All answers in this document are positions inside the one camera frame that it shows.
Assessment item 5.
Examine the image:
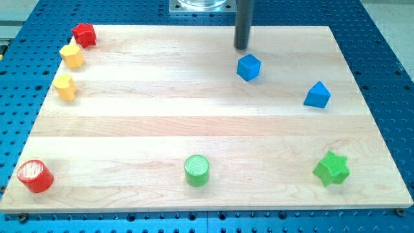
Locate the red cylinder block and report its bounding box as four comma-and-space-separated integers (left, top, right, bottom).
17, 160, 54, 193

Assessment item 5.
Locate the red star block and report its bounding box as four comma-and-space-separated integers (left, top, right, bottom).
72, 23, 96, 48

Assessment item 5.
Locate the green cylinder block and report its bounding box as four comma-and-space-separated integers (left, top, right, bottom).
184, 155, 210, 187

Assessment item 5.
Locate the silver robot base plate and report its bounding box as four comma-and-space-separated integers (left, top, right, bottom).
169, 0, 237, 13

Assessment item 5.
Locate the right board clamp screw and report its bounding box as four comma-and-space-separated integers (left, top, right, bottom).
394, 208, 406, 217

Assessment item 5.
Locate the light wooden board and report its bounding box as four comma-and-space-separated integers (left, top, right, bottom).
1, 25, 413, 213

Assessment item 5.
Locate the blue wooden cube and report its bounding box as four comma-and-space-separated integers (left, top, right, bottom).
237, 54, 261, 82

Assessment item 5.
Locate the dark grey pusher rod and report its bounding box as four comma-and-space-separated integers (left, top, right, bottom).
234, 0, 254, 50

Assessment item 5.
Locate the blue triangular prism block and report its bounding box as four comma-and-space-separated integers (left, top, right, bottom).
303, 81, 331, 108

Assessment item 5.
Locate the yellow hexagon block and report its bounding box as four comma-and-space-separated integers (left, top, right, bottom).
60, 44, 84, 69

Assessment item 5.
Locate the yellow heart block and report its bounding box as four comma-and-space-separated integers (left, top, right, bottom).
52, 74, 77, 102

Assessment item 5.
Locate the left board clamp screw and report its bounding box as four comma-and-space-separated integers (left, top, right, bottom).
17, 213, 28, 223

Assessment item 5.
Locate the green star block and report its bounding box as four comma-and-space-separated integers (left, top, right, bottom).
312, 150, 351, 186

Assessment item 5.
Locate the board clamp screw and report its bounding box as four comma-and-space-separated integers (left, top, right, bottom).
394, 208, 406, 217
17, 213, 28, 223

